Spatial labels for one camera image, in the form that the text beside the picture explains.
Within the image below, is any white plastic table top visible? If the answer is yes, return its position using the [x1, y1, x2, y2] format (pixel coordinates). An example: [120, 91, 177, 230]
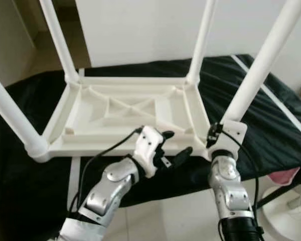
[40, 75, 219, 164]

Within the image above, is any pink soft item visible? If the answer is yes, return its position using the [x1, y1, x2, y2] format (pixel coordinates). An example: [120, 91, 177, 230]
[268, 168, 300, 185]

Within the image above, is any black table cloth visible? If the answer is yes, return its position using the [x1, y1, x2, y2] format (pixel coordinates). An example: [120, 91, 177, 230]
[0, 54, 301, 241]

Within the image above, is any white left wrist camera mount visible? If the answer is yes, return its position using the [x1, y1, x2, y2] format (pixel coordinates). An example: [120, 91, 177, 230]
[133, 126, 164, 179]

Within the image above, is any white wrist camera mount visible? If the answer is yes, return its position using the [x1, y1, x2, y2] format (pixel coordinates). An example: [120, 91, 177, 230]
[207, 120, 248, 161]
[133, 126, 164, 179]

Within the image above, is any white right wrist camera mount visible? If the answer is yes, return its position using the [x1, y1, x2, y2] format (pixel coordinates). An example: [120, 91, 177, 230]
[207, 120, 248, 161]

